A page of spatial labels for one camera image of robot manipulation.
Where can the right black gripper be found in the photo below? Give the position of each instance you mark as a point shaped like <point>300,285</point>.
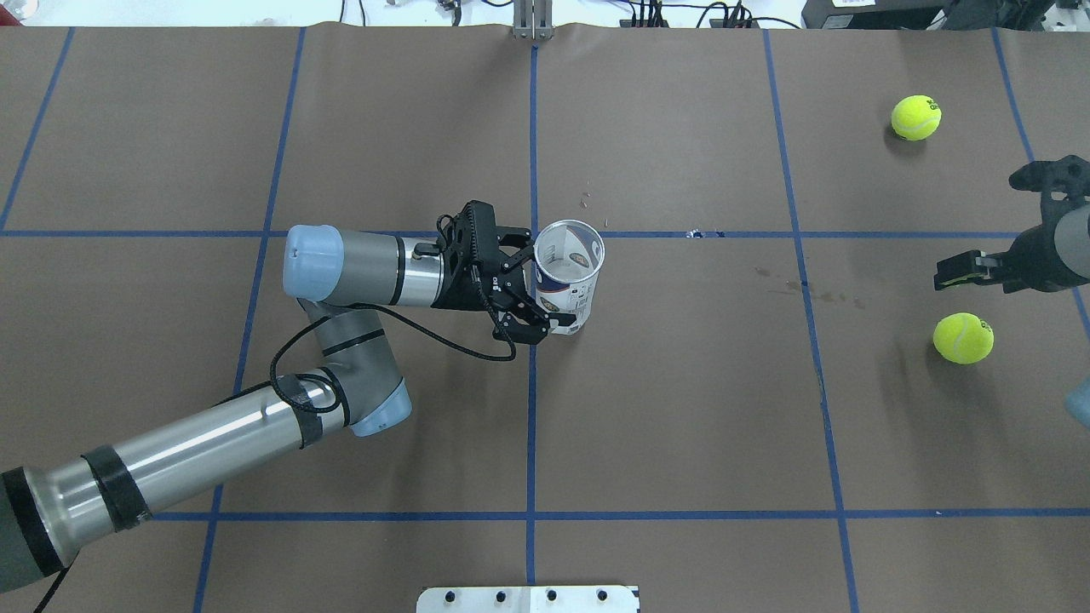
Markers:
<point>1035,257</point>

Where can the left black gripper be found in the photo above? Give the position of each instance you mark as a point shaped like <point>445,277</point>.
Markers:
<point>467,289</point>

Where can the clear tennis ball can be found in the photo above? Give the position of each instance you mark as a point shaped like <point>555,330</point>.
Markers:
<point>568,258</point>

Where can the yellow tennis ball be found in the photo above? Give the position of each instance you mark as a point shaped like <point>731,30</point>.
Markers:
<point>963,338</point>

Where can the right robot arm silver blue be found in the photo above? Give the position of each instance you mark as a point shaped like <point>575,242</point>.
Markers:
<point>1071,242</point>

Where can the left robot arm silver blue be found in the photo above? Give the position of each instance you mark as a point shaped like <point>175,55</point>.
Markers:
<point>344,281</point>

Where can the yellow tennis ball table edge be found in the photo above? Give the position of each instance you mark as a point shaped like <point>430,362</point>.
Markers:
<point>915,118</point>

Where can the brown paper table mat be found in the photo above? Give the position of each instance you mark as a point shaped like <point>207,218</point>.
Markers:
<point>755,417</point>

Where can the aluminium frame post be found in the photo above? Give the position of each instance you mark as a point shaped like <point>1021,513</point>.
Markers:
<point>533,20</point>

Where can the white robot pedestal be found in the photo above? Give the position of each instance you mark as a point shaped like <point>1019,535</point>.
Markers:
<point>558,598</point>

